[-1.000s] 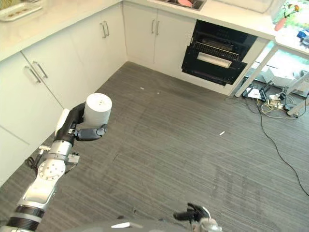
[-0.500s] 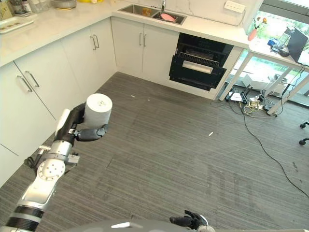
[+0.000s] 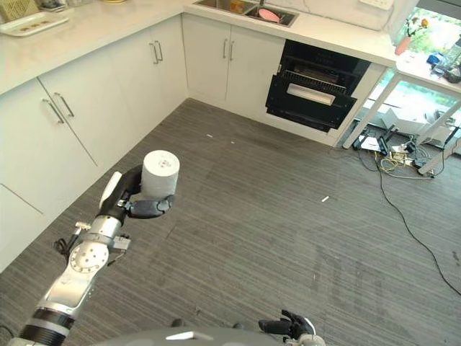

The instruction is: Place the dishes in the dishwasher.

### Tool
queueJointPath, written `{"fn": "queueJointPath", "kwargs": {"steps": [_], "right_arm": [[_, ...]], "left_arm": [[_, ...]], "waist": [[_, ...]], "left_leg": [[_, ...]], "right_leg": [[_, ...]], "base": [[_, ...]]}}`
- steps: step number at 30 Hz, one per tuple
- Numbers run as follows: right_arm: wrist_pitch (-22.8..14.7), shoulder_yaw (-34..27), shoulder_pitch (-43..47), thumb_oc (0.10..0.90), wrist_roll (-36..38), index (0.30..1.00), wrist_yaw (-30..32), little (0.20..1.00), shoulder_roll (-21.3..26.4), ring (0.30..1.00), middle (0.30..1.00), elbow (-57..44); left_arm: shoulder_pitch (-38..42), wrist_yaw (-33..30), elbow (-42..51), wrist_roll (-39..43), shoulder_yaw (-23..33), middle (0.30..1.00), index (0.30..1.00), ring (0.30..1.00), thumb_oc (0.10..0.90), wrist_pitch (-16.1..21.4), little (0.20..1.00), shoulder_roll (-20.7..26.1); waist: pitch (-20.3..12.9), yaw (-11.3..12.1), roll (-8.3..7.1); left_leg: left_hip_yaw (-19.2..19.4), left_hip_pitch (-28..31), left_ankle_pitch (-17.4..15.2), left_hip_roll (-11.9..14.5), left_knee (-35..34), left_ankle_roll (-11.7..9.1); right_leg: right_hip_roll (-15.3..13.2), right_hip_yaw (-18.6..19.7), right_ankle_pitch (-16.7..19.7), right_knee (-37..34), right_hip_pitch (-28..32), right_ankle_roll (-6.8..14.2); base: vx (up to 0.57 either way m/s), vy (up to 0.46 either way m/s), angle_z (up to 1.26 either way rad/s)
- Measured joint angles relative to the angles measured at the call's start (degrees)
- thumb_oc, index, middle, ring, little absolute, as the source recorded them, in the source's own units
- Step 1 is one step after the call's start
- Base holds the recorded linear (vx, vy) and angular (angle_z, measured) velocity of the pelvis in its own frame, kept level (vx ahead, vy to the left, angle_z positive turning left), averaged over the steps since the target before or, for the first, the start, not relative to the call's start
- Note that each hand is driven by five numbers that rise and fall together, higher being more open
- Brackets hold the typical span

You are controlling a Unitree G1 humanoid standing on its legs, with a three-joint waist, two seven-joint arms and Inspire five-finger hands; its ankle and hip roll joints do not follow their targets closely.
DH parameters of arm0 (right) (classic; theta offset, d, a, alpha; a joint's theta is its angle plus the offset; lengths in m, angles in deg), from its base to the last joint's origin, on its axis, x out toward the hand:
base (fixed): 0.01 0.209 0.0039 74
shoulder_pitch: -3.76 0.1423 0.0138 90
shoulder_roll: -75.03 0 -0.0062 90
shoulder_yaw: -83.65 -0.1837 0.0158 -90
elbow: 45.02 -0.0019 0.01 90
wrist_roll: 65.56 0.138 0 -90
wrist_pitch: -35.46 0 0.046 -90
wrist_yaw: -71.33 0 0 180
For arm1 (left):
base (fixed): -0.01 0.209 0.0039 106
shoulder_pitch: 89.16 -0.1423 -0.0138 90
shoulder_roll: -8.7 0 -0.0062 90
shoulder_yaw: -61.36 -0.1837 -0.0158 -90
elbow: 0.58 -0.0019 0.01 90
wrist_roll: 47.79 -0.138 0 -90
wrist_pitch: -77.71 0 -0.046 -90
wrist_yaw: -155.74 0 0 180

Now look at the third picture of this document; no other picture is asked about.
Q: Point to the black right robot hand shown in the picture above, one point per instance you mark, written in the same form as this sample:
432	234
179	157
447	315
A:
284	326

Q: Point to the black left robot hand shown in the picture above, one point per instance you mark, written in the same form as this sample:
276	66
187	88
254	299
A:
144	208

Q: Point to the white cylindrical cup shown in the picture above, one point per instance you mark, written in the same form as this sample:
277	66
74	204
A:
160	174

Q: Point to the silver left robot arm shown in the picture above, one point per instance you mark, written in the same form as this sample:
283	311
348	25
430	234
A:
72	266

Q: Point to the black built-in dishwasher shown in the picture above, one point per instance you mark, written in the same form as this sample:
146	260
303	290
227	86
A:
317	90

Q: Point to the white cabinet door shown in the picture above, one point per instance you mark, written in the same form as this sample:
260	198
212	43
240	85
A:
32	151
205	57
254	68
72	108

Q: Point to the white power strip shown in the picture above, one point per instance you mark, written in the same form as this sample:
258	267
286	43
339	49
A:
403	148

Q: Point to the white serving tray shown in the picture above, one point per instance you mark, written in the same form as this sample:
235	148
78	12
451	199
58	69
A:
32	23

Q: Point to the orange sponge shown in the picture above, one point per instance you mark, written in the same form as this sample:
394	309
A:
236	6

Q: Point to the stainless steel sink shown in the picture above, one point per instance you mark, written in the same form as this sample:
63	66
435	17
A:
248	11

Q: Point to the pink plate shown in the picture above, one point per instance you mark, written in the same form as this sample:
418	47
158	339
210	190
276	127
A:
268	14

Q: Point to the woven beige basket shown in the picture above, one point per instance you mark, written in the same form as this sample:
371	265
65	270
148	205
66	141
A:
18	10

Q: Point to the white side table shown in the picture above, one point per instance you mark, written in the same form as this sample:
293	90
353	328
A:
421	93

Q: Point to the pink flower vase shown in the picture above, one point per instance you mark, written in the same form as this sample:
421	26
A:
403	43

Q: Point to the blue object on table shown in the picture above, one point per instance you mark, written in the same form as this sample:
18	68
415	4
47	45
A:
436	58

